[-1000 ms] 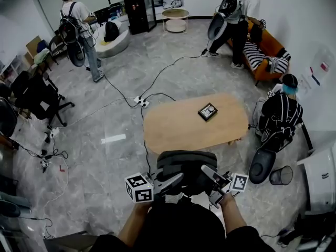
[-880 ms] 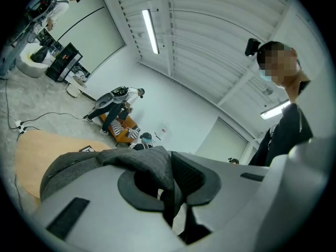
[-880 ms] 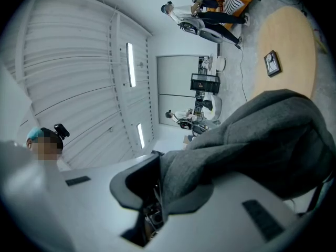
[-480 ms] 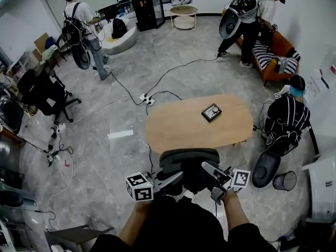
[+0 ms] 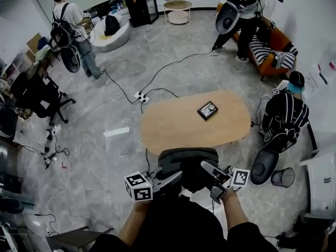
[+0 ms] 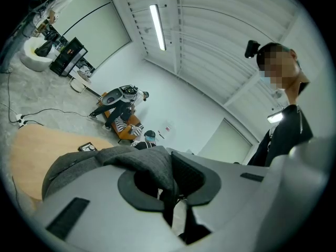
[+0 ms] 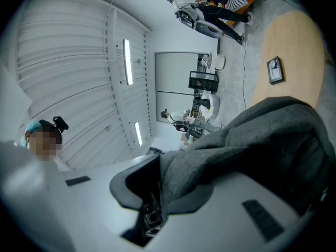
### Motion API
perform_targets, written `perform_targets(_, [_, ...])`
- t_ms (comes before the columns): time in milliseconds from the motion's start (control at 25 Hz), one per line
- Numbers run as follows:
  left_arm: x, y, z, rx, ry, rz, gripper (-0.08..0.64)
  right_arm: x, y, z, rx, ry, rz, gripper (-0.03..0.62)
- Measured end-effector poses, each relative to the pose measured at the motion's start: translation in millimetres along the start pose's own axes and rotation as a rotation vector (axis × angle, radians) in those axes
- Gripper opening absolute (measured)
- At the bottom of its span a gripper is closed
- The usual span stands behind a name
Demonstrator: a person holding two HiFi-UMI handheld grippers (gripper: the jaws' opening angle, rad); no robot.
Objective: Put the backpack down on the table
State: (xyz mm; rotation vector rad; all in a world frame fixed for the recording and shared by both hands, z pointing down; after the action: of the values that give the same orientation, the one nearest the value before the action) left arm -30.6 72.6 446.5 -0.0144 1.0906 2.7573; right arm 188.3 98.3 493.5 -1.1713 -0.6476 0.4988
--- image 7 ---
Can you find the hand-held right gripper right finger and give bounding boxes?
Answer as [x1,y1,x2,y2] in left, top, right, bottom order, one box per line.
[154,171,314,252]

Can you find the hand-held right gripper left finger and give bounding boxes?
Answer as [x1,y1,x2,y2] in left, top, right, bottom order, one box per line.
[1,140,161,252]

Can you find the dark grey garment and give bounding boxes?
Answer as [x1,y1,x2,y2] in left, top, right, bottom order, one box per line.
[159,96,333,220]

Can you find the person's head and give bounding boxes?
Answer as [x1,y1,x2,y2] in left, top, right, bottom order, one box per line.
[20,119,64,162]

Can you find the light blue hair cap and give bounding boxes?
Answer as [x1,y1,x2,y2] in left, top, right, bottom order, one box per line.
[20,119,43,148]

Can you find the long ceiling light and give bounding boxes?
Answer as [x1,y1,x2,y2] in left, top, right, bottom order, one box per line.
[122,38,134,86]
[133,121,143,147]

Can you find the white round pouf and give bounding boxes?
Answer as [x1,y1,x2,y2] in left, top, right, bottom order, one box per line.
[201,92,221,120]

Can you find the black glass-door fridge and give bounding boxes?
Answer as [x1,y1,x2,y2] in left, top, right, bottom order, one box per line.
[188,70,219,93]

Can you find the black square framed box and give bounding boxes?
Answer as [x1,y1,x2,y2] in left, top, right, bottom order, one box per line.
[266,56,286,86]

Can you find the round side table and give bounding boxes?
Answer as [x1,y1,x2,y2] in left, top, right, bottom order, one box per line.
[207,50,227,72]

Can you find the wooden table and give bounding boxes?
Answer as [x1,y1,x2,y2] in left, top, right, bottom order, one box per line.
[248,10,328,110]

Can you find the grey shell pack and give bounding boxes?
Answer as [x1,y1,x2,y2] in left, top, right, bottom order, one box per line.
[193,8,224,39]

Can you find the striped blanket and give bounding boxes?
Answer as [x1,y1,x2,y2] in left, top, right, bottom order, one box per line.
[225,0,249,13]

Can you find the black head-worn camera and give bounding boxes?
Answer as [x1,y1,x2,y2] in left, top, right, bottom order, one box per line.
[52,115,69,133]

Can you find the black floor cable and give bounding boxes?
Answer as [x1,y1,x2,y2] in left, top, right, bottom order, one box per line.
[241,34,248,109]

